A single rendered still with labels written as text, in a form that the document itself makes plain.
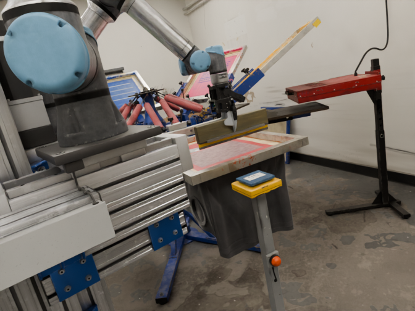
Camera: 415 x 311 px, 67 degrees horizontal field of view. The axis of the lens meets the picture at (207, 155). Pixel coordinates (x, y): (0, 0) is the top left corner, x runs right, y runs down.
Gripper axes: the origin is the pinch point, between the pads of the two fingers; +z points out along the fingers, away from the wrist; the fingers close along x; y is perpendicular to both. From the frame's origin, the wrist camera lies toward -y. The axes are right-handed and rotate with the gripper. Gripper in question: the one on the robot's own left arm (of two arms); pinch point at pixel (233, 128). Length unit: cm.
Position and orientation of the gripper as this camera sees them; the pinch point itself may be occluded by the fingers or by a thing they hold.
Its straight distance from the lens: 139.6
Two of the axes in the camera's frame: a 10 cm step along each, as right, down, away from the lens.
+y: -8.8, 2.8, -3.8
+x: 4.3, 1.4, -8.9
